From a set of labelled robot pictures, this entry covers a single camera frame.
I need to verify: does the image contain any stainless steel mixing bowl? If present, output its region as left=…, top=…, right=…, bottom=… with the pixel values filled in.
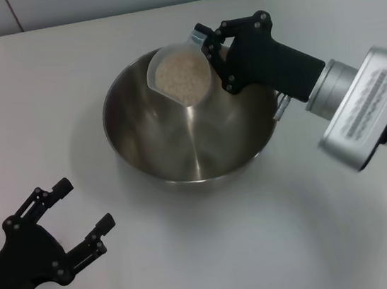
left=93, top=33, right=289, bottom=205

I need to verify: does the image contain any right wrist connector cable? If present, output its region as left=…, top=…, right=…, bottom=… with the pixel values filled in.
left=270, top=91, right=294, bottom=121

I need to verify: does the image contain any white rice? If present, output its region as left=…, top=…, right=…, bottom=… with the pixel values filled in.
left=151, top=51, right=210, bottom=109

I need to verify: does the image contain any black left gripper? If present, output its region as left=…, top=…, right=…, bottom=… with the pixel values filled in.
left=0, top=171, right=125, bottom=289

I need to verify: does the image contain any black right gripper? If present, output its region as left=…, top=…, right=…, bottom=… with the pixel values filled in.
left=192, top=2, right=330, bottom=117

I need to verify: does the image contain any clear plastic measuring cup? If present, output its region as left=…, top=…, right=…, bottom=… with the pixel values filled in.
left=140, top=28, right=216, bottom=112

